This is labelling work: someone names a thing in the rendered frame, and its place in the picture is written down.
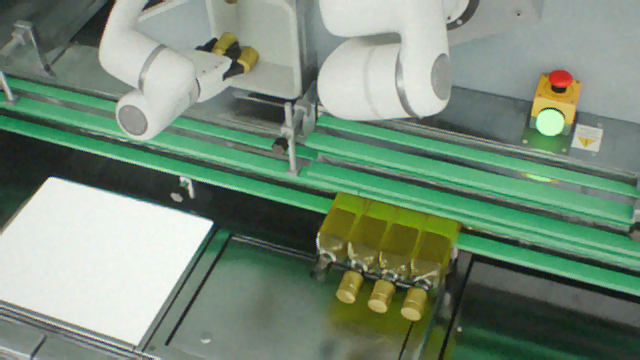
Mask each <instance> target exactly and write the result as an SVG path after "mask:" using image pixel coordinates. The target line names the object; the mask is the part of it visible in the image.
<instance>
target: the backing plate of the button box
mask: <svg viewBox="0 0 640 360"><path fill-rule="evenodd" d="M532 108H533V103H532V105H531V108H530V111H529V114H527V117H526V121H525V124H524V128H523V131H522V134H521V137H520V141H519V144H518V145H519V146H523V147H529V148H534V149H538V150H543V151H547V152H552V153H556V154H561V155H565V156H569V152H570V148H571V144H572V140H573V136H574V132H575V128H576V123H577V120H578V116H579V112H576V111H575V115H574V118H573V122H572V127H571V131H570V134H569V136H566V135H561V134H556V135H553V136H548V135H545V134H543V133H541V132H540V130H538V129H533V128H530V126H529V124H530V118H531V115H532V114H531V113H532Z"/></svg>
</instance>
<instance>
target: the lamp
mask: <svg viewBox="0 0 640 360"><path fill-rule="evenodd" d="M564 122H565V115H564V113H563V112H562V111H561V110H559V109H558V108H555V107H546V108H543V109H542V110H541V111H540V112H539V115H538V120H537V126H538V129H539V130H540V132H541V133H543V134H545V135H548V136H553V135H556V134H558V133H560V132H561V130H562V128H563V125H564Z"/></svg>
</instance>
